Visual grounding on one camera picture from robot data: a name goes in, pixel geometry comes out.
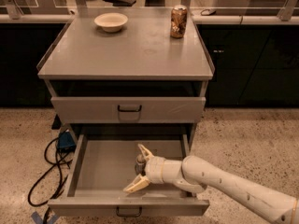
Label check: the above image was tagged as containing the blue power adapter box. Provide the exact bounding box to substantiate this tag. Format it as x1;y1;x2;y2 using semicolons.
56;132;76;152

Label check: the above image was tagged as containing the white paper bowl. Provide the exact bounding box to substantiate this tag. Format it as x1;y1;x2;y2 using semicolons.
94;13;128;33

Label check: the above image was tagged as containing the silver redbull can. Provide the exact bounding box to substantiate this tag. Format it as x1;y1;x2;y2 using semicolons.
135;154;146;175

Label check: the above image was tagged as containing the closed grey top drawer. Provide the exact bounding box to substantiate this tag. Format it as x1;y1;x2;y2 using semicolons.
51;97;206;123

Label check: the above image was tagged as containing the black floor cable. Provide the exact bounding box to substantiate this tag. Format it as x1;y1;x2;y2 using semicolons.
27;136;74;224

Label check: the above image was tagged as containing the blue tape floor marker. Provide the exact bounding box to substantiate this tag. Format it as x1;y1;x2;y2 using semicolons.
30;211;60;224

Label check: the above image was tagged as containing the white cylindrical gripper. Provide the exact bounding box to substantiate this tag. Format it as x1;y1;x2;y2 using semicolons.
123;144;165;193

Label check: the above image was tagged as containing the open grey middle drawer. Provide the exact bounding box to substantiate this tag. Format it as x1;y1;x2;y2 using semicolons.
49;134;209;217

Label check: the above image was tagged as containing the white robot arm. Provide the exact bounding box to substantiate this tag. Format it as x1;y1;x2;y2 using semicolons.
123;145;299;224

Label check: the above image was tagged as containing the grey metal drawer cabinet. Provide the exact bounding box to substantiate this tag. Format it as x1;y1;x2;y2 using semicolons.
38;7;214;136

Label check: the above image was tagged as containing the black office chair seat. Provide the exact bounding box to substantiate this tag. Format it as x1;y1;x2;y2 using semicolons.
103;0;136;7

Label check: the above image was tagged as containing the gold patterned soda can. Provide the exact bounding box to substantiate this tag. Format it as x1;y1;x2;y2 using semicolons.
170;5;188;38

